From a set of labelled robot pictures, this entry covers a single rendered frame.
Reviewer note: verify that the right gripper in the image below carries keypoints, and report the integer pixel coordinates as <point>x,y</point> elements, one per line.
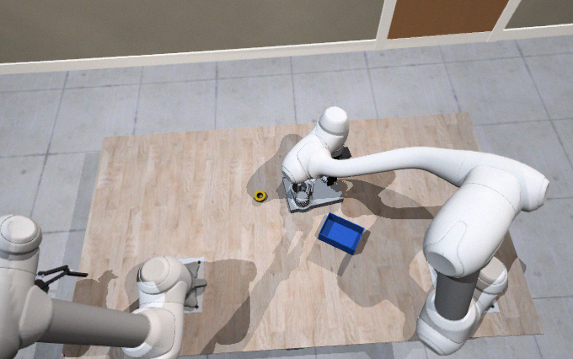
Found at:
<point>331,180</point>

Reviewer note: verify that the yellow ring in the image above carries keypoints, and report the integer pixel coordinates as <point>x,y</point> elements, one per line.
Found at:
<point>259,192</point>

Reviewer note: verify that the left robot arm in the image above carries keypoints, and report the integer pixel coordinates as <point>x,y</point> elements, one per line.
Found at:
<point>27,313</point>

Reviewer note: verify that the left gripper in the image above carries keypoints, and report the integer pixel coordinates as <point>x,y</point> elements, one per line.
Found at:
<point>44,285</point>

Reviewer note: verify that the blue open tray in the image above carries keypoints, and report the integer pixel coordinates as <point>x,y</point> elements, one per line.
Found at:
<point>341,233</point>

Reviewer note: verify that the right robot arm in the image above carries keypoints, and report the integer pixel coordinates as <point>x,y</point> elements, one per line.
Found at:
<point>463,236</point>

